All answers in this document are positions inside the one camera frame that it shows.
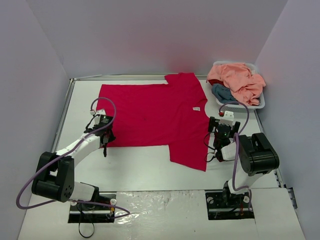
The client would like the crimson red t shirt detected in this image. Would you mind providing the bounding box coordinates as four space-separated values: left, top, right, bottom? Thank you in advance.
96 72 212 172

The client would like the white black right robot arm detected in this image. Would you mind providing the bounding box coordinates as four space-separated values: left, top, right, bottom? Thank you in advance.
208 116 280 207

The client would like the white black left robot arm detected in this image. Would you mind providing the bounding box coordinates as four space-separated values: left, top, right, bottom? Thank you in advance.
31 114 116 209

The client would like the white plastic laundry basket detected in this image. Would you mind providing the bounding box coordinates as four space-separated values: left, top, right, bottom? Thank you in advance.
213 61 265 113

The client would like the teal blue t shirt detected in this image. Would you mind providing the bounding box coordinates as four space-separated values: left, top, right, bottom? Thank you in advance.
211 83 237 104

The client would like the dark red t shirt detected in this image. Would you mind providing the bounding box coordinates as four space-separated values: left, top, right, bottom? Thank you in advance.
207 79 224 86

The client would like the salmon pink t shirt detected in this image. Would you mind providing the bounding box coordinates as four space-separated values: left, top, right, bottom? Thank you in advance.
207 62 266 106

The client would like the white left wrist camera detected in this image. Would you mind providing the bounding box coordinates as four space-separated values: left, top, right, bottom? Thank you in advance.
89 109 106 118

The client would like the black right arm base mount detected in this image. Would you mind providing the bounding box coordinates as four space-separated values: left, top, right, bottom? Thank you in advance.
205 190 255 221

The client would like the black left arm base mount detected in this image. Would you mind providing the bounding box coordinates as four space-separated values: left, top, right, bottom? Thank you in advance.
67 202 115 224

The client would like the black cable loop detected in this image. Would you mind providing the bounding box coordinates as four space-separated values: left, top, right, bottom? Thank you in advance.
78 219 96 238

